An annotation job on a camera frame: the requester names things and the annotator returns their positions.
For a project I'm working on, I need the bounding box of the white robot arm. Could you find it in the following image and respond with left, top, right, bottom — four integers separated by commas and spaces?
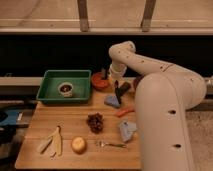
109, 41, 207, 171

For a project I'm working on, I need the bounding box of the silver fork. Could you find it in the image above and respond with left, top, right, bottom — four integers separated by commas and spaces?
96, 140, 127, 148

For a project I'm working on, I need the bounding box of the blue object at left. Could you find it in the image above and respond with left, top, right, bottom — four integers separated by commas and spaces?
0, 110, 22, 126

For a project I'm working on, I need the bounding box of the yellow round fruit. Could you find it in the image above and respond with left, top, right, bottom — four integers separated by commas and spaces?
71, 137, 87, 154

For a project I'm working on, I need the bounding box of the small white cup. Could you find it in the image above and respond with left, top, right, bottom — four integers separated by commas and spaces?
58, 82, 73, 97

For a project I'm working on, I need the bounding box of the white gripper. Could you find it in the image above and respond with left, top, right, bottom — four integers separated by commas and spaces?
108, 64, 127, 104

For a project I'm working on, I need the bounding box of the purple bowl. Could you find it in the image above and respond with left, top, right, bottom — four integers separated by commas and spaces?
133, 76, 143, 90

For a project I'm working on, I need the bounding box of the dark brown block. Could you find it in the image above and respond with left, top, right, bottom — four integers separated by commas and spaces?
120, 82, 131, 95

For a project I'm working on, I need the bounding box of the light blue cloth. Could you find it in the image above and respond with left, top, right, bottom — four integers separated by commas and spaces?
119, 121, 137, 143

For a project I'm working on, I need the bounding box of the blue sponge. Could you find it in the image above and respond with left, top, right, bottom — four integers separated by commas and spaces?
104, 95, 120, 108

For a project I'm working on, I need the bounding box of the green plastic tray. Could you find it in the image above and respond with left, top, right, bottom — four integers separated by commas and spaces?
37, 70, 91, 104

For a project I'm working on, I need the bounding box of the banana peel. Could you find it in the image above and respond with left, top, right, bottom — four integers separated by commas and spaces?
36, 126, 62, 157

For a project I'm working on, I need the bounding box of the bunch of dark grapes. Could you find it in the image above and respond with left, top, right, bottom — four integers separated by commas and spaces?
87, 113, 103, 134

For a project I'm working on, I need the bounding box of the red bowl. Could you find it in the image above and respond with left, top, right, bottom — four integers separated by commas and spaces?
91, 72, 109, 90

